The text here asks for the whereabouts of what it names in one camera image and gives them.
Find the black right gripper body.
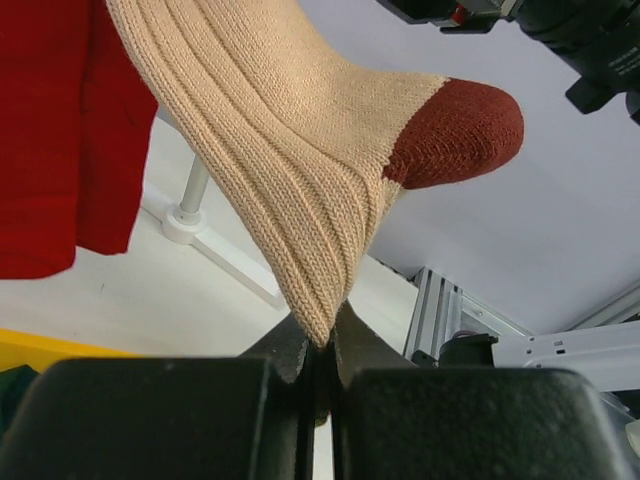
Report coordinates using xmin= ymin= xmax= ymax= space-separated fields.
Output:
xmin=380 ymin=0 xmax=639 ymax=122

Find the silver clothes rack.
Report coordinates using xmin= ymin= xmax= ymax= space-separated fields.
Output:
xmin=142 ymin=153 xmax=285 ymax=309

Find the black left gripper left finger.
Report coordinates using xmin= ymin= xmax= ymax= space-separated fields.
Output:
xmin=1 ymin=318 xmax=313 ymax=479

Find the yellow plastic tray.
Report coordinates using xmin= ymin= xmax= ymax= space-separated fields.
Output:
xmin=0 ymin=329 xmax=139 ymax=372

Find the dark teal sock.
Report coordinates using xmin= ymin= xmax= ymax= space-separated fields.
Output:
xmin=0 ymin=365 xmax=39 ymax=438

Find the aluminium table edge rail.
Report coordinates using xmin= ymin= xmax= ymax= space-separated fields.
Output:
xmin=403 ymin=267 xmax=639 ymax=360

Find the striped beige maroon sock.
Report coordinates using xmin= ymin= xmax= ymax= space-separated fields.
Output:
xmin=107 ymin=1 xmax=524 ymax=347

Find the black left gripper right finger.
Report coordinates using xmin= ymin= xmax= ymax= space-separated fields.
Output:
xmin=330 ymin=304 xmax=635 ymax=479

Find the red sock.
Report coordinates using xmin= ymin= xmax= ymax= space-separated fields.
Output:
xmin=1 ymin=0 xmax=157 ymax=279

